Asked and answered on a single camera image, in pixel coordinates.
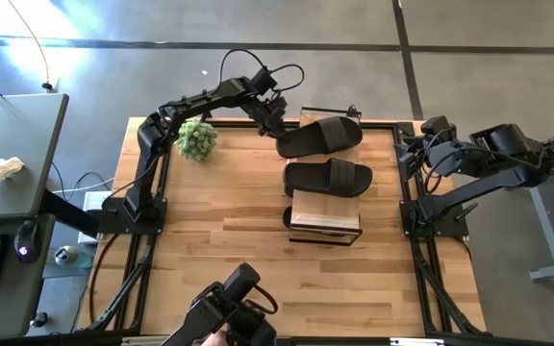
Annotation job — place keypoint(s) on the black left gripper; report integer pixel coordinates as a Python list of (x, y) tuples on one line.
[(272, 115)]

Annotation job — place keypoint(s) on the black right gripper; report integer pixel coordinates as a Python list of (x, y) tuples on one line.
[(433, 156)]

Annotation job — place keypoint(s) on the black rubber slide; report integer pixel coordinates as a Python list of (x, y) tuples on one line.
[(287, 217)]

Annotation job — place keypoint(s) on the wooden shelf with black frame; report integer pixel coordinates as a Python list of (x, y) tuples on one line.
[(325, 211)]

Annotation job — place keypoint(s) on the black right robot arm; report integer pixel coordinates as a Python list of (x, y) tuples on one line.
[(498, 163)]

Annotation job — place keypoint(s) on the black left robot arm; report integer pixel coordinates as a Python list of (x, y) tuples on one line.
[(200, 101)]

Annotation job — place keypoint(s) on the green plant in patterned pot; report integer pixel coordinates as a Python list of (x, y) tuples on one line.
[(195, 139)]

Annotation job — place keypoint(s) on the white power strip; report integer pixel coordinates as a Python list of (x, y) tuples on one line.
[(95, 199)]

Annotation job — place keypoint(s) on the person's hand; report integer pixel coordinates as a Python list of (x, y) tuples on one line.
[(217, 338)]

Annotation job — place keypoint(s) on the light grey desk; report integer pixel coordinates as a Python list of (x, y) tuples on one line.
[(12, 134)]

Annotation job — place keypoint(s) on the black computer mouse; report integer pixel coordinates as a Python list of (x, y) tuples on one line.
[(27, 240)]

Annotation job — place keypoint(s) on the crumpled white tissue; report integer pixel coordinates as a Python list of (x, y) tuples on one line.
[(4, 169)]

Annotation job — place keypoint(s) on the black round knob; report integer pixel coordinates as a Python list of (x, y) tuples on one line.
[(40, 319)]

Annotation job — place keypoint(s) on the dark grey desk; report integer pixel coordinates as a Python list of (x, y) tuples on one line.
[(3, 307)]

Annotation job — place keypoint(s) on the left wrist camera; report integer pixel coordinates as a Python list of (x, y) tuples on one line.
[(263, 80)]

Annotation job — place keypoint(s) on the black aluminium rig frame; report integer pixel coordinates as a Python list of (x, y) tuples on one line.
[(440, 298)]

